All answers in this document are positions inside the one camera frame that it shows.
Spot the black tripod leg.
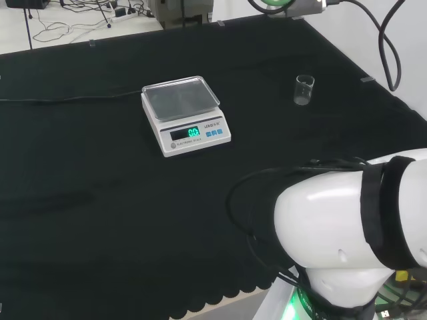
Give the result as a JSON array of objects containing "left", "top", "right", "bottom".
[{"left": 25, "top": 0, "right": 33, "bottom": 51}]

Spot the white power strip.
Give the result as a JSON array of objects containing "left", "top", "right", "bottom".
[{"left": 111, "top": 10, "right": 138, "bottom": 23}]

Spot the black box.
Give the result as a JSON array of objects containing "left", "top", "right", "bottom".
[{"left": 5, "top": 0, "right": 51, "bottom": 10}]

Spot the small clear glass beaker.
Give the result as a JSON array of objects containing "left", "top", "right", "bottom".
[{"left": 293, "top": 75, "right": 316, "bottom": 106}]

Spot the grey machine housing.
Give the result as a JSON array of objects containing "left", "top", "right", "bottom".
[{"left": 147, "top": 0, "right": 215, "bottom": 29}]

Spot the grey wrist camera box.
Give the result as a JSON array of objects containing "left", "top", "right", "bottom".
[{"left": 285, "top": 0, "right": 328, "bottom": 17}]

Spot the black bench cloth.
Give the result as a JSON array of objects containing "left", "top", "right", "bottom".
[{"left": 0, "top": 12, "right": 427, "bottom": 320}]

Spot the thin black balance power cable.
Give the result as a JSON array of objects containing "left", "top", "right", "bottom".
[{"left": 0, "top": 89, "right": 145, "bottom": 103}]

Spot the thick black looped cable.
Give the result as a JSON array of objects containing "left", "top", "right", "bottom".
[{"left": 328, "top": 0, "right": 413, "bottom": 93}]

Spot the white electronic balance steel pan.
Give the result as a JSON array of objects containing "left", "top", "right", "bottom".
[{"left": 141, "top": 75, "right": 232, "bottom": 159}]

